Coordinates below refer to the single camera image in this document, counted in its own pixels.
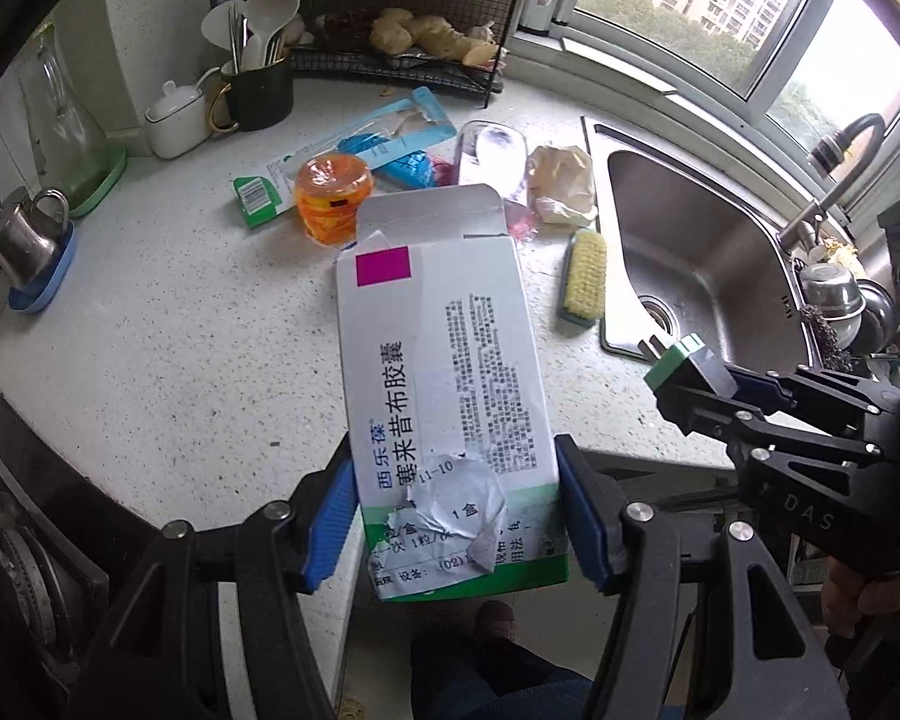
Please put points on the white spatula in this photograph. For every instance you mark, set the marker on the white spatula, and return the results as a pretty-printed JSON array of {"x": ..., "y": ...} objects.
[{"x": 225, "y": 25}]

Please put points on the steel teapot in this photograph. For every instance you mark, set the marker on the steel teapot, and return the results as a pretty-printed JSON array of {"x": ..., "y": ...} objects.
[{"x": 32, "y": 229}]

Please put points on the white ladle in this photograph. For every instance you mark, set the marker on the white ladle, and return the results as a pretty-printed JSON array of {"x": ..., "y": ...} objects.
[{"x": 266, "y": 20}]

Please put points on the black wire rack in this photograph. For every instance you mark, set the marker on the black wire rack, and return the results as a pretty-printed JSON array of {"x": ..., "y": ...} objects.
[{"x": 335, "y": 44}]

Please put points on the orange plastic jar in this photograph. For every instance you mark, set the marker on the orange plastic jar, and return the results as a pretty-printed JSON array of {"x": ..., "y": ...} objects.
[{"x": 328, "y": 190}]

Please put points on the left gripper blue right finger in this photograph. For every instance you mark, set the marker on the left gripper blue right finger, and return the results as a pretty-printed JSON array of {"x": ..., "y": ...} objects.
[{"x": 579, "y": 494}]

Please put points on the dark green utensil mug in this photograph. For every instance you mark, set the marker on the dark green utensil mug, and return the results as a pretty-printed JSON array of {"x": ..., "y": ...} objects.
[{"x": 251, "y": 100}]

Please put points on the blue toothbrush blister pack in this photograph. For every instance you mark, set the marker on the blue toothbrush blister pack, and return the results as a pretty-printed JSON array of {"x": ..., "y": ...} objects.
[{"x": 388, "y": 135}]

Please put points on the cream rubber gloves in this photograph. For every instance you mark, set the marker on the cream rubber gloves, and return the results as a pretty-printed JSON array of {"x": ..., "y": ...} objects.
[{"x": 560, "y": 186}]

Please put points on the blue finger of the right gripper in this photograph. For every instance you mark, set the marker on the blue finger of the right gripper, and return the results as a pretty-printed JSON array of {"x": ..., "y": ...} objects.
[{"x": 760, "y": 391}]

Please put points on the black small box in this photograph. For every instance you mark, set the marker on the black small box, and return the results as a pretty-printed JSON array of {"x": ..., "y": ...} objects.
[{"x": 688, "y": 362}]

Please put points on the pink plastic bag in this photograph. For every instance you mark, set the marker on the pink plastic bag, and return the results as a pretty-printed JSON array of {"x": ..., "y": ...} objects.
[{"x": 522, "y": 222}]

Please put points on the blue plastic bag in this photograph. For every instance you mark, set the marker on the blue plastic bag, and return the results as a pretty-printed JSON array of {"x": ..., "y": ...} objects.
[{"x": 413, "y": 171}]

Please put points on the clear plastic bottle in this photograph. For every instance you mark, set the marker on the clear plastic bottle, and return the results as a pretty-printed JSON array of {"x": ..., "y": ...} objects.
[{"x": 493, "y": 154}]

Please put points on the ginger root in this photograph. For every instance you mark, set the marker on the ginger root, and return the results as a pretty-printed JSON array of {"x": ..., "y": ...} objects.
[{"x": 396, "y": 31}]

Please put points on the black steel wool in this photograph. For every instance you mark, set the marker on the black steel wool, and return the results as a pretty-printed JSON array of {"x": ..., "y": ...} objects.
[{"x": 825, "y": 337}]

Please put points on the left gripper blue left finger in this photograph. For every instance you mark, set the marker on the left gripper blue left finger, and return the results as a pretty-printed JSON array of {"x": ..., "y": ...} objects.
[{"x": 330, "y": 525}]

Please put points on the steel bowl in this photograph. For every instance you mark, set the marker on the steel bowl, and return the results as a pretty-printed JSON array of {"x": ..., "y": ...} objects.
[{"x": 832, "y": 289}]

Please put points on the glass carafe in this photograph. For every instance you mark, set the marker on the glass carafe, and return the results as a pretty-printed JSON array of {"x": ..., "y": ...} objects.
[{"x": 70, "y": 148}]

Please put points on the blue saucer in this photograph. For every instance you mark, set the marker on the blue saucer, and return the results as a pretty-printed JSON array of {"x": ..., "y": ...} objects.
[{"x": 38, "y": 296}]

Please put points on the yellow scrub brush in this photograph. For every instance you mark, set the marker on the yellow scrub brush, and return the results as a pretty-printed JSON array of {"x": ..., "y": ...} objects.
[{"x": 582, "y": 289}]

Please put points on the stainless steel sink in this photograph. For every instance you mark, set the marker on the stainless steel sink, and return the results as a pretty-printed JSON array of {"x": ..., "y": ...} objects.
[{"x": 690, "y": 251}]

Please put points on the person right hand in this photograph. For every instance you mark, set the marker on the person right hand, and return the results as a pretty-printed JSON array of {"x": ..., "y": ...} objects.
[{"x": 846, "y": 598}]

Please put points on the white green medicine box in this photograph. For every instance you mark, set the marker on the white green medicine box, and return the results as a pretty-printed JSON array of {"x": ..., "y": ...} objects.
[{"x": 454, "y": 457}]

